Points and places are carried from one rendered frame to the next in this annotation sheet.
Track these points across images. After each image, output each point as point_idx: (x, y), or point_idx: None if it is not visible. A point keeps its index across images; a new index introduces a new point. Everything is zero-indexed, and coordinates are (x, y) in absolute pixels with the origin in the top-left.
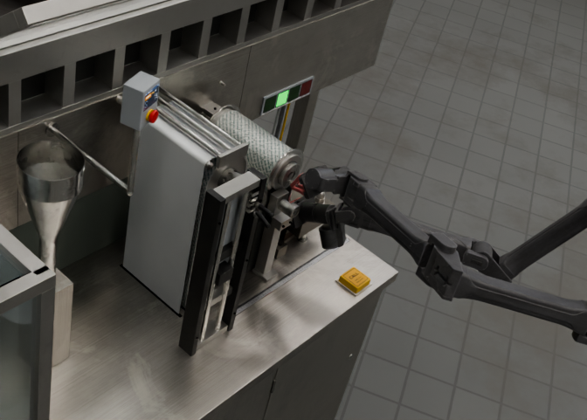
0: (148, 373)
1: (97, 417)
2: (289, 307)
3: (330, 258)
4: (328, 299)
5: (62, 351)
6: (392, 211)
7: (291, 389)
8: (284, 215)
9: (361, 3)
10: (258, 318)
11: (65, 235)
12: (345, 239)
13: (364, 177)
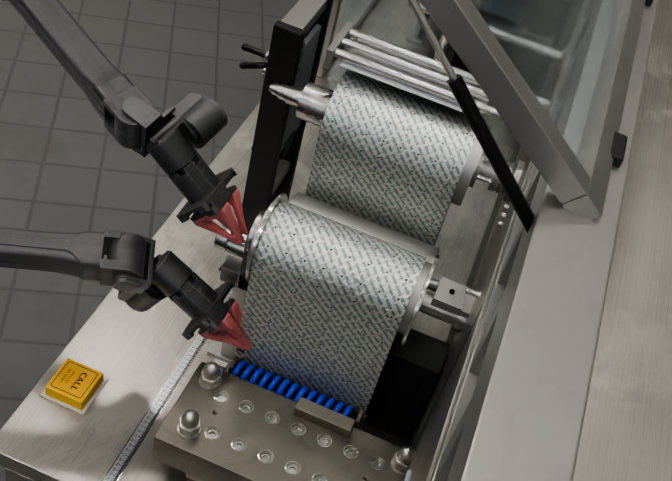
0: (297, 179)
1: (316, 132)
2: (169, 306)
3: (127, 424)
4: (111, 339)
5: None
6: (72, 31)
7: None
8: (235, 264)
9: None
10: (206, 277)
11: (489, 229)
12: (118, 294)
13: (129, 104)
